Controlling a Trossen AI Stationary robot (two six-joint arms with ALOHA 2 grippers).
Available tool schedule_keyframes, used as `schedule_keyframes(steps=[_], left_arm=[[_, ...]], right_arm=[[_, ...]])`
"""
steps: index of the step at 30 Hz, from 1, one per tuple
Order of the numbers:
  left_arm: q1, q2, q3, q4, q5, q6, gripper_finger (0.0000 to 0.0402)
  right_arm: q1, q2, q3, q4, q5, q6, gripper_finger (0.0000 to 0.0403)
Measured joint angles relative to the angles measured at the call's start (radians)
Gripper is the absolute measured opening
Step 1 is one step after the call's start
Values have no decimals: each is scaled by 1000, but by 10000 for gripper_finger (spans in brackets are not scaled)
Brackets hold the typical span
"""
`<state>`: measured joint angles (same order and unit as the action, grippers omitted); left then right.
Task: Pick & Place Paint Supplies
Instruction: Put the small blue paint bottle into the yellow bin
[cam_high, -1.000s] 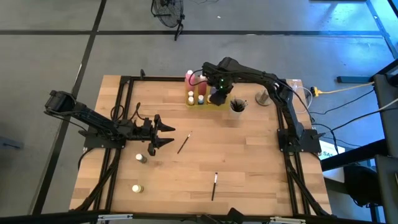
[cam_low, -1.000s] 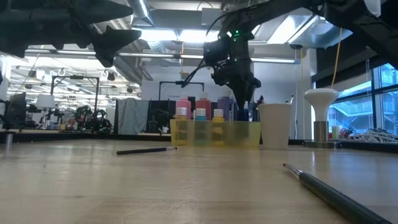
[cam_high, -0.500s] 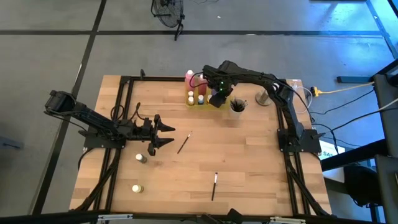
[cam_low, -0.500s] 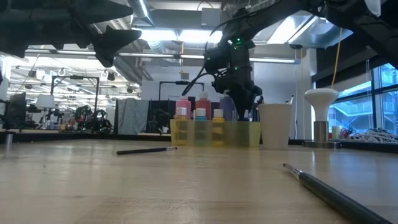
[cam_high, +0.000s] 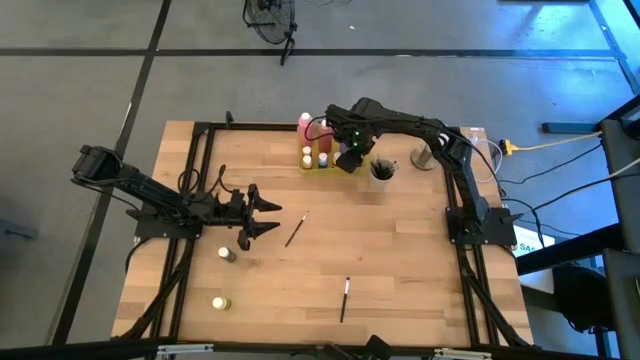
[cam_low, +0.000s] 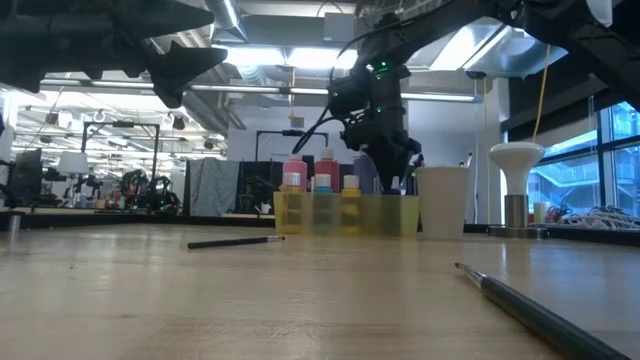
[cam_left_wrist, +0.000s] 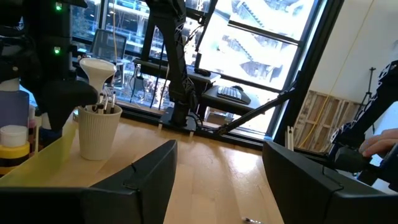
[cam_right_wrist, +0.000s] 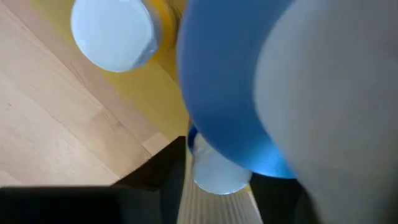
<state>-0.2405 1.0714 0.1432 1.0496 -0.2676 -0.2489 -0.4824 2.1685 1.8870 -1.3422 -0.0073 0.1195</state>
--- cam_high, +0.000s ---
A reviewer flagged black office chair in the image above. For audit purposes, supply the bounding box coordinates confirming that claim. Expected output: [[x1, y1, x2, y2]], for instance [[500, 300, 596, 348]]
[[552, 262, 609, 334]]

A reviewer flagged white green floor label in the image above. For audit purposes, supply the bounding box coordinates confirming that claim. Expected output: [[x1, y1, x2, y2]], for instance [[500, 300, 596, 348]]
[[512, 227, 556, 259]]

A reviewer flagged large red paint bottle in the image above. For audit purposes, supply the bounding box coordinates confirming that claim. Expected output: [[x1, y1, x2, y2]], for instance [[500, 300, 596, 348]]
[[317, 119, 335, 154]]

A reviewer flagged black aluminium table frame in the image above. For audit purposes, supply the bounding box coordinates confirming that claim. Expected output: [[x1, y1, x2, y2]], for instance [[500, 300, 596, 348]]
[[0, 110, 640, 360]]

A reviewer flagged yellow extension cord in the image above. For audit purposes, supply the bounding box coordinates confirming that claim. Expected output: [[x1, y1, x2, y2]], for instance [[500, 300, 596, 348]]
[[502, 130, 604, 156]]

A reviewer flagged white dome metal lamp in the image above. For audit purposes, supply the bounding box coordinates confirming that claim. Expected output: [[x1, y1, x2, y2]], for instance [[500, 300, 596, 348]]
[[410, 142, 441, 172]]

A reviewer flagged black floor fan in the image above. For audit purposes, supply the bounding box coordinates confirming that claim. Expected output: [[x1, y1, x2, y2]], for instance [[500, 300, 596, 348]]
[[242, 0, 299, 66]]

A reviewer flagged large pink paint bottle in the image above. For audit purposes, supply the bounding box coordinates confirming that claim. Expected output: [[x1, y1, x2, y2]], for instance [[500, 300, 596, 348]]
[[297, 112, 315, 149]]

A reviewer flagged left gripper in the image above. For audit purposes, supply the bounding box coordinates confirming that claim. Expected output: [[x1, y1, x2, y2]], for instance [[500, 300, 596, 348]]
[[213, 183, 284, 252]]

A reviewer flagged beige paper cup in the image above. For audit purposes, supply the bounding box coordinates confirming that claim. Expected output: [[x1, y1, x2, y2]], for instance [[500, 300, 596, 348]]
[[368, 156, 400, 192]]

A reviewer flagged translucent yellow plastic tray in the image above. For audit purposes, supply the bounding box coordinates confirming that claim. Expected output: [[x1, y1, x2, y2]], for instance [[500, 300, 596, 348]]
[[297, 121, 374, 177]]

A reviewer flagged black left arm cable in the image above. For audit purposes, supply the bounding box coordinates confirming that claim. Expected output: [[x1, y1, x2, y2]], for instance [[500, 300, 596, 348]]
[[177, 163, 236, 197]]

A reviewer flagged white cable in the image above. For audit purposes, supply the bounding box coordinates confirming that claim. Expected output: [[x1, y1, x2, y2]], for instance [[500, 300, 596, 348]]
[[469, 128, 504, 184]]

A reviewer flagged silver aluminium bracket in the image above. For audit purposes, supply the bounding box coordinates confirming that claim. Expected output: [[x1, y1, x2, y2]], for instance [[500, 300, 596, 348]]
[[157, 343, 214, 356], [433, 348, 494, 360]]

